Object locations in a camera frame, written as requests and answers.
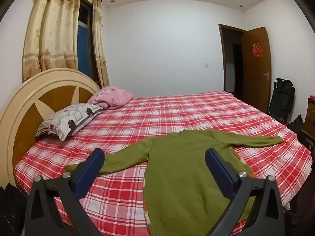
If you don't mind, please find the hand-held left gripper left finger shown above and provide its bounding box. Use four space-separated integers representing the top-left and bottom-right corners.
25 148 105 236

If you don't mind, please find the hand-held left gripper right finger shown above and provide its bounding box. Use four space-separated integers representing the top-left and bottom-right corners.
205 148 292 236

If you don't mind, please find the green knit sweater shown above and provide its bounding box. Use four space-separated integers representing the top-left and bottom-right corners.
64 128 284 236

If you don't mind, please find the white patterned pillow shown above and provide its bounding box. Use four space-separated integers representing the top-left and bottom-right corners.
36 103 102 142

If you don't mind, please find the bed with red plaid sheet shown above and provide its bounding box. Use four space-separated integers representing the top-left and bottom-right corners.
14 91 313 236

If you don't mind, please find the pink floral pillow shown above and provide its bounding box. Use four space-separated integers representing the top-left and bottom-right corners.
87 87 134 110

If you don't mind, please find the small dark bag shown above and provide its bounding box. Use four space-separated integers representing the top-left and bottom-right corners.
287 114 304 134

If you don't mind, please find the cream and brown headboard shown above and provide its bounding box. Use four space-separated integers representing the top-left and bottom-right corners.
0 68 101 190

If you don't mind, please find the brown wooden door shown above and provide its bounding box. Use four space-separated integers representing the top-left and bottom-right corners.
241 27 272 115

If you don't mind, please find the black folded luggage bag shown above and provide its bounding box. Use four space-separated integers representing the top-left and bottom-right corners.
269 78 295 124

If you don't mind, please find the brown wooden cabinet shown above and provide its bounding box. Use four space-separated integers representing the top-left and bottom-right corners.
303 95 315 138

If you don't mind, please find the red paper door decoration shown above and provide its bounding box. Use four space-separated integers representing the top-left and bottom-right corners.
252 42 263 58

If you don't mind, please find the dark framed window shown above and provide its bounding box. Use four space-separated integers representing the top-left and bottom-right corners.
77 0 99 81

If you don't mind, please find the wide beige floral curtain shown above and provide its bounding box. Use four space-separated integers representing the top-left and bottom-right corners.
22 0 82 83

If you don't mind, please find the dark wooden door frame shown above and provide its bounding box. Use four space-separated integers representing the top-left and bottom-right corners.
218 24 246 95

